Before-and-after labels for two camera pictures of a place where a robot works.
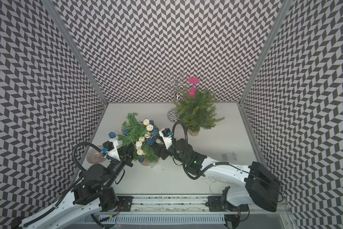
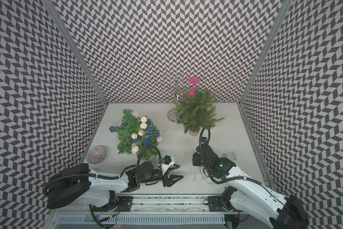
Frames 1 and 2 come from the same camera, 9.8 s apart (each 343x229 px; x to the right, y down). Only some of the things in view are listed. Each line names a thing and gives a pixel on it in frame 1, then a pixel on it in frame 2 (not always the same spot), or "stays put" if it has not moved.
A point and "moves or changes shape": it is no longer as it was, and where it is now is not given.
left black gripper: [124, 156] → [169, 182]
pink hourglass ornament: [193, 80] stays put
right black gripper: [160, 150] → [196, 157]
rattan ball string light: [146, 133] moves or changes shape
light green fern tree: [197, 113] stays put
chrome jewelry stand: [173, 83] stays put
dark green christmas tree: [141, 134] moves or changes shape
